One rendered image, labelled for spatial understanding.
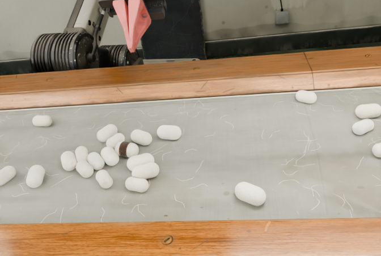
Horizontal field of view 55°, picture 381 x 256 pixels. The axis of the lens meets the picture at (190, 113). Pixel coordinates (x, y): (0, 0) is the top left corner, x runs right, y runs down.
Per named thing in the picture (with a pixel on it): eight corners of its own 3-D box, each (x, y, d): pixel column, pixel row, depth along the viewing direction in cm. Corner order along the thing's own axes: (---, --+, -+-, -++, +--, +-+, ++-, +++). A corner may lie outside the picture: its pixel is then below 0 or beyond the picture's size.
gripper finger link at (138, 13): (139, 38, 55) (141, -14, 58) (94, 43, 56) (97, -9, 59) (151, 59, 61) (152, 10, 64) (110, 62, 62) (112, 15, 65)
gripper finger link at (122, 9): (155, 37, 55) (156, -17, 58) (109, 41, 56) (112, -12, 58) (165, 57, 61) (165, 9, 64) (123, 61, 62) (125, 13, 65)
